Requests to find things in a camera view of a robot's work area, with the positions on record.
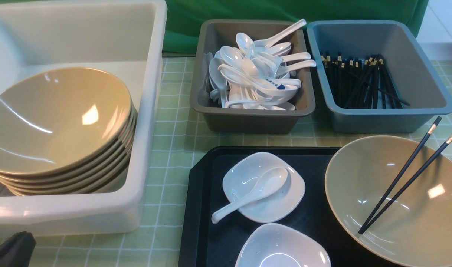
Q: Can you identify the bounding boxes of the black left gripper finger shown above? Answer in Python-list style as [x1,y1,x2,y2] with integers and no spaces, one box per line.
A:
[0,231,36,267]

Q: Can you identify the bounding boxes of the white square dish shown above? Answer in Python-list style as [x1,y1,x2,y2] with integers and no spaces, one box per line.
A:
[222,152,306,223]
[235,223,332,267]

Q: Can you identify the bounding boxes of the white soup spoon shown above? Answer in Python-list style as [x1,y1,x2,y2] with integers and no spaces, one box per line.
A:
[211,166,288,224]

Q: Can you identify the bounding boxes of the tan noodle bowl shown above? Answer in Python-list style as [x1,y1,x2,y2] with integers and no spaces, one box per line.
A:
[324,135,452,267]

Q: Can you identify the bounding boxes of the black chopstick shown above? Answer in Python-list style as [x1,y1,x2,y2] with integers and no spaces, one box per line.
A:
[358,116,442,234]
[362,135,452,234]

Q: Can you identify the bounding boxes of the top tan stacked bowl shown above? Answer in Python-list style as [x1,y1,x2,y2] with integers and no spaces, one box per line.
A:
[0,67,134,175]

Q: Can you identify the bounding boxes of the lower tan stacked bowls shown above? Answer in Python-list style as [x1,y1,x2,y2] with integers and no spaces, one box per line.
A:
[0,108,138,196]

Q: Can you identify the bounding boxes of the green checkered tablecloth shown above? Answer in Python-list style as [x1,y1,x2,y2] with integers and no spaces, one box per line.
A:
[0,56,452,267]

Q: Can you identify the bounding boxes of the black serving tray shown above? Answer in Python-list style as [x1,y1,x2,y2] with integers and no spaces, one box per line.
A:
[178,146,395,267]

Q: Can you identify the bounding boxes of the large white plastic bin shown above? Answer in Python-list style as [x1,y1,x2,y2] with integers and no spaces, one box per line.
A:
[0,0,167,238]

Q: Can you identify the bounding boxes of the green backdrop cloth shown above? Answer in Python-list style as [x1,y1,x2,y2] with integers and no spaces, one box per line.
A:
[162,0,428,54]

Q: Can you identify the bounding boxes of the grey spoon bin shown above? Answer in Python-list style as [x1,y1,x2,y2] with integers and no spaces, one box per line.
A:
[189,19,316,135]

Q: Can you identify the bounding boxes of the pile of white spoons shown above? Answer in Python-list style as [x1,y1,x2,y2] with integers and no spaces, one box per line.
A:
[208,19,317,111]

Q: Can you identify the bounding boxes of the bundle of black chopsticks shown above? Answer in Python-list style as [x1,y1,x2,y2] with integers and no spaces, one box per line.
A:
[321,51,410,109]

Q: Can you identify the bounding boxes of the blue chopstick bin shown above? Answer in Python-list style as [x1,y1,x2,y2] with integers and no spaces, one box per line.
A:
[307,20,452,134]

